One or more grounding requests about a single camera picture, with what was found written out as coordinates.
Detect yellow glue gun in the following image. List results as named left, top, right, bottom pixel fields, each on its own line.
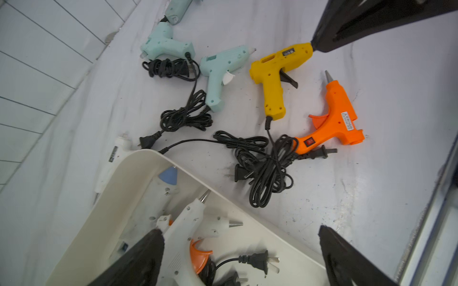
left=249, top=43, right=313, bottom=120

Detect large mint glue gun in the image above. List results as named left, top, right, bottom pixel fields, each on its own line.
left=161, top=0, right=192, bottom=25

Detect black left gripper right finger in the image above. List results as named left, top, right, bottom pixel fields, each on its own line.
left=318, top=225, right=397, bottom=286

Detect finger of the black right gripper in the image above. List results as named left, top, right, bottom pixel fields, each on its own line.
left=311, top=0, right=458, bottom=52

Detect light teal glue gun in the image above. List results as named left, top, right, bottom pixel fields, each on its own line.
left=200, top=45, right=256, bottom=112

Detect large white glue gun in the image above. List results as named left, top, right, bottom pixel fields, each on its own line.
left=109, top=166, right=180, bottom=264

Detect cream plastic storage tray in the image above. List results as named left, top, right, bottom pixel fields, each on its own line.
left=47, top=147, right=329, bottom=286

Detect white glue gun orange trigger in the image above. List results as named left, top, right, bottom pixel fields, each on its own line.
left=94, top=133, right=137, bottom=201

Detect white mini glue gun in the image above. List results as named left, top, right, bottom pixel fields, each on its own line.
left=156, top=190, right=243, bottom=286

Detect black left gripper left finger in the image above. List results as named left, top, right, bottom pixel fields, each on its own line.
left=90, top=229, right=165, bottom=286

